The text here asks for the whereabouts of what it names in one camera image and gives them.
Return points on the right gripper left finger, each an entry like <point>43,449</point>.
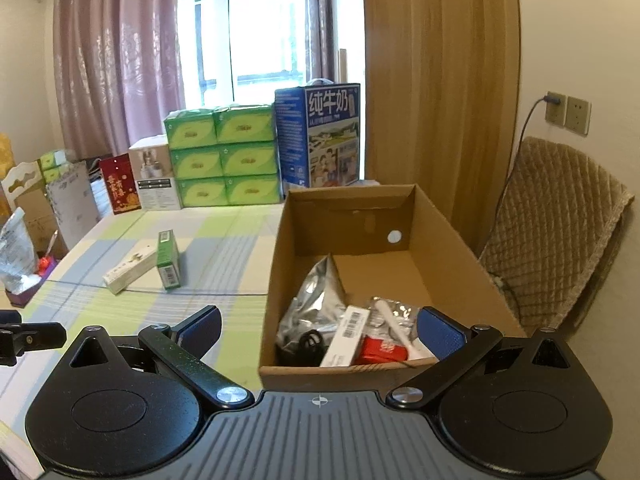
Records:
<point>130,405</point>

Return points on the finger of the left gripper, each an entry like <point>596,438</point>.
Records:
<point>17,337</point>

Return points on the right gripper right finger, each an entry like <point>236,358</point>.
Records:
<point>507,407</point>

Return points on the white parrot ointment box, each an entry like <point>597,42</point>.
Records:
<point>130,269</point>

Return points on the green medicine box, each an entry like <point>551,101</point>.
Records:
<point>168,260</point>

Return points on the red snack packet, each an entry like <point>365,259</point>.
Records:
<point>380,351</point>

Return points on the silver foil bag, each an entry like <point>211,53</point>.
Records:
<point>308,326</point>

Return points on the white plastic spoon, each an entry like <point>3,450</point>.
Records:
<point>383,307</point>

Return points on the clear plastic container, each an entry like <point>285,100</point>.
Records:
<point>405,316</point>

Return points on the white barcode medicine box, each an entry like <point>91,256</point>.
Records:
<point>346,341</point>

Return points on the purple box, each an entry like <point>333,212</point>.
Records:
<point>27,292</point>

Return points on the crumpled clear plastic bag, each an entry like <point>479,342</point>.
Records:
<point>18,258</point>

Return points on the checkered tablecloth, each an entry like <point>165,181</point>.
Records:
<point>225,258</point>

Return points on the brown cardboard packaging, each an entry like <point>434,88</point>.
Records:
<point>65,206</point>

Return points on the yellow plastic bag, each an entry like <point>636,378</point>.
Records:
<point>6,155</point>

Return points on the quilted tan chair cover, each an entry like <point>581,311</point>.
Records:
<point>555,233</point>

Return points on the red greeting envelope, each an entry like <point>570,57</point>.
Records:
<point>119,182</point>

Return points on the brown cardboard box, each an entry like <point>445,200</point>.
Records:
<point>386,240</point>

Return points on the white product box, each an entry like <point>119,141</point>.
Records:
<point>152,169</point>

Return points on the green tissue pack bottom left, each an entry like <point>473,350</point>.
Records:
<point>207,192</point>

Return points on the green tissue pack middle left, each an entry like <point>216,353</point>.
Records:
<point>196,163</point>

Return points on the green tissue pack bottom right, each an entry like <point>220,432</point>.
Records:
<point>253,190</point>

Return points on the green tissue pack middle right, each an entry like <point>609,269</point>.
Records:
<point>249,159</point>

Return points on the pink curtain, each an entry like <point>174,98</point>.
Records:
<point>117,71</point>

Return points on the wooden door panel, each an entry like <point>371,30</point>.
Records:
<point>442,95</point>

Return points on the blue milk carton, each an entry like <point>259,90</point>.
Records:
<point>318,133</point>

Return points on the wall power socket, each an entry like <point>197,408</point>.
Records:
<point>568,112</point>

